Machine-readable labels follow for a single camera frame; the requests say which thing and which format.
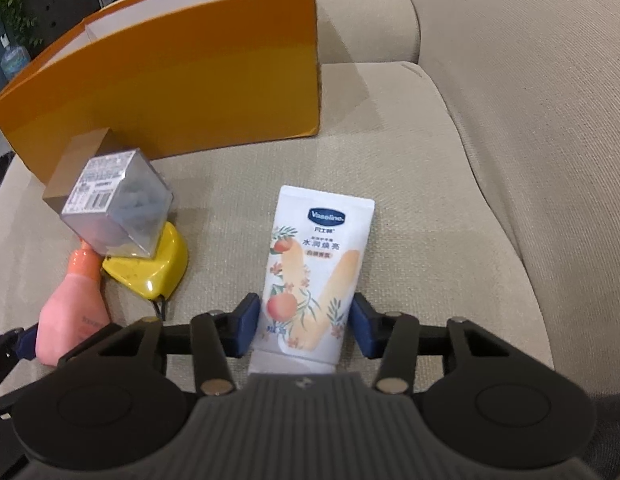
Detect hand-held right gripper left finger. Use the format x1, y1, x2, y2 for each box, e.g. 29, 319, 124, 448
57, 292, 261, 396

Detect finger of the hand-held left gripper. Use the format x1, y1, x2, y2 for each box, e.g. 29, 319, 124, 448
0, 326, 41, 362

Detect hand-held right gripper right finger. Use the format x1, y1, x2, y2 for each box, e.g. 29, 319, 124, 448
351, 292, 556, 395

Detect pink spray bottle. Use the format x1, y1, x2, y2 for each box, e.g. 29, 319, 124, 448
35, 237, 113, 367

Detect white lotion tube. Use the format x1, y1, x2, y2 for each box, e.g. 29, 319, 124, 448
247, 185, 376, 376

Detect yellow tape measure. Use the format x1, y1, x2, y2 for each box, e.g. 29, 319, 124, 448
101, 220, 189, 321

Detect clear plastic cube box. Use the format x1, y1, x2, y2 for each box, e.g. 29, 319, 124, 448
60, 147, 176, 260

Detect small gold box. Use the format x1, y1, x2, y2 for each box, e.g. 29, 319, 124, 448
42, 127, 166, 213

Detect orange cardboard box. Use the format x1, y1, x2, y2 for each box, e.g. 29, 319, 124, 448
0, 0, 323, 186

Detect beige sofa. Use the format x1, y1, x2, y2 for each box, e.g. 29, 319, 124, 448
0, 0, 620, 480

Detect blue water jug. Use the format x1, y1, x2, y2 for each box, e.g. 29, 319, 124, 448
0, 35, 32, 83

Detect dark grey sideboard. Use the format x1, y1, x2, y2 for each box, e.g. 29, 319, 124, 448
20, 0, 116, 56

